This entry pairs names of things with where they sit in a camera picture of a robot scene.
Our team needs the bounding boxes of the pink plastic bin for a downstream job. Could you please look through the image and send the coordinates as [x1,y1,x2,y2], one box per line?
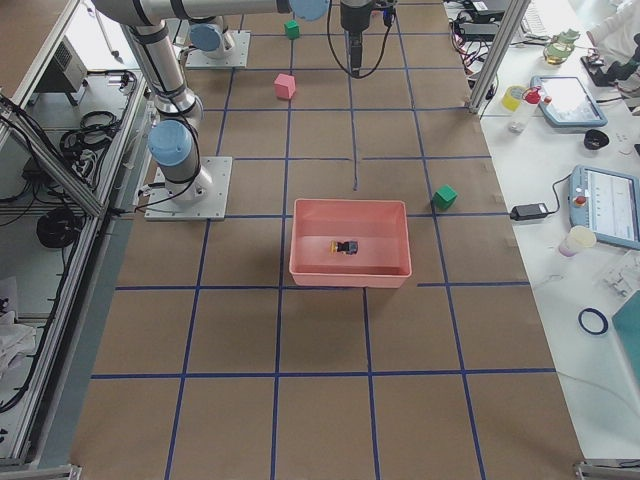
[289,199,412,288]

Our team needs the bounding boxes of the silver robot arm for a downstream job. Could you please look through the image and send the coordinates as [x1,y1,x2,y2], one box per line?
[94,0,332,207]
[189,16,235,59]

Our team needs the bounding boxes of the teach pendant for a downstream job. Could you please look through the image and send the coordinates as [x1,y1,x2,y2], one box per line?
[568,165,639,250]
[530,75,608,129]

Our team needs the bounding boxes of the green cube far side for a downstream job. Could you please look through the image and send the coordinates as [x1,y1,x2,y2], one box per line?
[284,20,300,40]

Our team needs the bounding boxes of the yellow tape roll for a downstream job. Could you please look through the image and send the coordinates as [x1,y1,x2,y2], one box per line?
[501,85,527,112]

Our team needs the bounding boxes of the white paper cup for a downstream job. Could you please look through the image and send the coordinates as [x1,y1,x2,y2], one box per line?
[558,225,597,257]

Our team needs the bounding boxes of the aluminium frame post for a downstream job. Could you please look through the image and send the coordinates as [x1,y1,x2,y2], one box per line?
[466,0,530,113]

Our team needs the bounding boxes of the black round cap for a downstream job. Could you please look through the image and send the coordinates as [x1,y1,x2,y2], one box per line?
[583,129,610,151]

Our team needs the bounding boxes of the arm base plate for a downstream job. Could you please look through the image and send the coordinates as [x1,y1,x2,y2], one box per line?
[186,30,251,69]
[144,156,233,221]

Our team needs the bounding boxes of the blue tape ring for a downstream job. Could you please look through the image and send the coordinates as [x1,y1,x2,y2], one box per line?
[577,308,609,337]

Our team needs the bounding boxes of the teach pendant near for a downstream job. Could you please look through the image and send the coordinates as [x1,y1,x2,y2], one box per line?
[568,165,639,250]

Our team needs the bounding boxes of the black power adapter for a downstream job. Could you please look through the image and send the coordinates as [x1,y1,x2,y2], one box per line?
[509,203,550,221]

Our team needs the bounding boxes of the green cube near bin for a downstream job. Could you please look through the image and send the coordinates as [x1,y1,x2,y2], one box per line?
[432,184,458,210]

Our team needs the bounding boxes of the teach pendant far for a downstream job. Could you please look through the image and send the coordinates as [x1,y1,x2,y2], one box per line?
[530,75,608,129]

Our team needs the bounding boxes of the pink cube centre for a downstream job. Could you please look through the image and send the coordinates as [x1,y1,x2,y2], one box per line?
[273,73,296,100]

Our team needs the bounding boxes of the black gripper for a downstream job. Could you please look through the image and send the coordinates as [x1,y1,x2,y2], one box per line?
[340,0,373,77]

